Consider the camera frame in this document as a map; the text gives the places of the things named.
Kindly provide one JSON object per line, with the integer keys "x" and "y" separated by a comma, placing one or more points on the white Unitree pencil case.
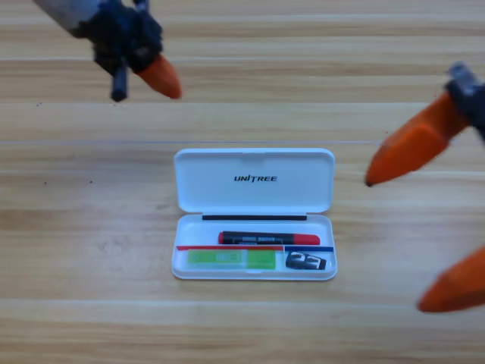
{"x": 254, "y": 189}

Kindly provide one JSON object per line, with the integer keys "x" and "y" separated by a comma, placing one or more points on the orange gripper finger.
{"x": 458, "y": 288}

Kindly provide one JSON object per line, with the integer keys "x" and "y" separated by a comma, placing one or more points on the red and black marker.
{"x": 265, "y": 238}

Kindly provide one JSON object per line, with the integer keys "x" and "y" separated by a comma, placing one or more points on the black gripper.
{"x": 471, "y": 98}
{"x": 121, "y": 34}

